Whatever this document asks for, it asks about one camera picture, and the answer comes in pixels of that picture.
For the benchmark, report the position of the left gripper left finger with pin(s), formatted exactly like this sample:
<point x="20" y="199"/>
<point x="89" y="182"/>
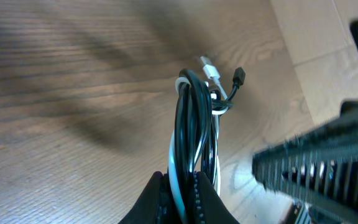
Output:
<point x="151" y="204"/>

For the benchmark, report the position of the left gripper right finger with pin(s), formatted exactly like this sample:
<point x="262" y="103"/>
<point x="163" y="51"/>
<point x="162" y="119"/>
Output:
<point x="205" y="205"/>

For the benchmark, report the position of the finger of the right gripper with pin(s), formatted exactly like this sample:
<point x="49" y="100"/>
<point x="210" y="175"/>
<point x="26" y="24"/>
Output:
<point x="319" y="167"/>

